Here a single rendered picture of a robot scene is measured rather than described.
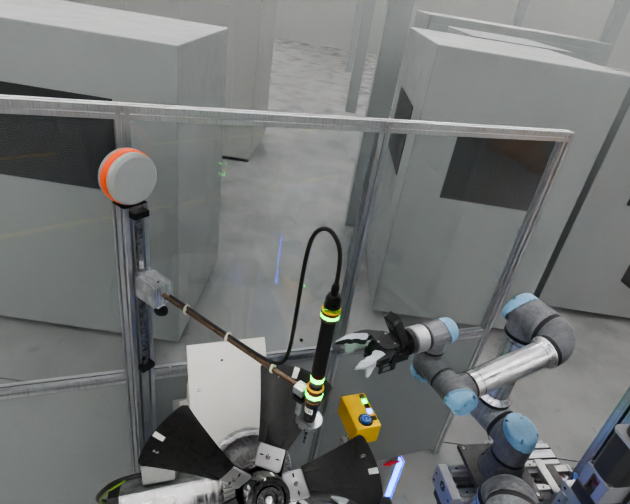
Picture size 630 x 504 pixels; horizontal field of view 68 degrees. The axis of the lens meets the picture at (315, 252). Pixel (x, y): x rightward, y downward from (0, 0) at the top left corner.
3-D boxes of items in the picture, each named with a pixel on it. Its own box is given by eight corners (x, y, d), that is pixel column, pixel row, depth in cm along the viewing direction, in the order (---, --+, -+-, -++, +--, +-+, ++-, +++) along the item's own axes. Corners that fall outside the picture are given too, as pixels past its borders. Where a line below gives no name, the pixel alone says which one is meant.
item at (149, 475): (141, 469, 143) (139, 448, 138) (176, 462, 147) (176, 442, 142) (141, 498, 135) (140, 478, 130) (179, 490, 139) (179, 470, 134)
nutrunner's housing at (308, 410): (296, 427, 122) (323, 283, 99) (305, 418, 124) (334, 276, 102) (308, 436, 120) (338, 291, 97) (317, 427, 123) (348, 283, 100)
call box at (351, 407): (336, 414, 185) (341, 395, 180) (359, 410, 189) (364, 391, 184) (351, 448, 173) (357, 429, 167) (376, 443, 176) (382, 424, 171)
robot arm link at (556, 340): (589, 363, 137) (452, 427, 123) (560, 339, 146) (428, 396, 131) (601, 335, 131) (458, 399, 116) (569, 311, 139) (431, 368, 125)
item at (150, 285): (133, 296, 147) (132, 273, 142) (152, 287, 152) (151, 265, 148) (154, 311, 142) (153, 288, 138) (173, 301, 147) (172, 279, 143)
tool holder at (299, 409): (283, 417, 121) (288, 390, 116) (300, 401, 126) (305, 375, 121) (311, 437, 117) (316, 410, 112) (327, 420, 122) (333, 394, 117)
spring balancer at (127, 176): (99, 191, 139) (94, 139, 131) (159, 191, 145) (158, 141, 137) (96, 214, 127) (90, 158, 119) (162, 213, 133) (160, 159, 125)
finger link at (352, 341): (332, 357, 120) (366, 358, 122) (335, 339, 117) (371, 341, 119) (330, 349, 123) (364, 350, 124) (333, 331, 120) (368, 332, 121)
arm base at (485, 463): (507, 450, 173) (517, 433, 169) (529, 489, 161) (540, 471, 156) (470, 452, 170) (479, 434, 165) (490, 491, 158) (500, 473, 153)
